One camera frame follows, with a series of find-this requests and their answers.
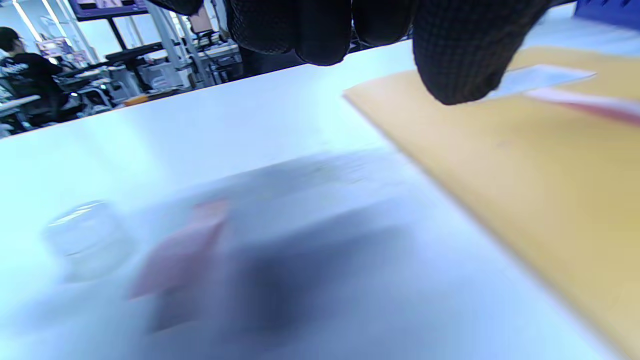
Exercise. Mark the person's left hand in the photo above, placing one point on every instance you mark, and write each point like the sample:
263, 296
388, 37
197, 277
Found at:
460, 50

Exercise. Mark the pink sticky note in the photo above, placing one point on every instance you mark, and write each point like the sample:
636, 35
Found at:
185, 245
590, 102

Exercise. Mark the yellow L-shaped folder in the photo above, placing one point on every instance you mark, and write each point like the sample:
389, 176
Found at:
525, 190

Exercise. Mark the clear glue stick cap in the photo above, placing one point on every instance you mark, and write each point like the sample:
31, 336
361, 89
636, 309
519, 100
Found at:
87, 240

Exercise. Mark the white label sticker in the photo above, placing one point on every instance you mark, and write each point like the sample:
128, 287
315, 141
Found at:
545, 77

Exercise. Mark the blue plastic file rack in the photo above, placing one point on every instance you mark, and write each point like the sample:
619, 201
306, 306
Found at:
610, 12

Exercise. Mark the dark monitor screen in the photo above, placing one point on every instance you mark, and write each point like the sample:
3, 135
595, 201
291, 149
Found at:
107, 7

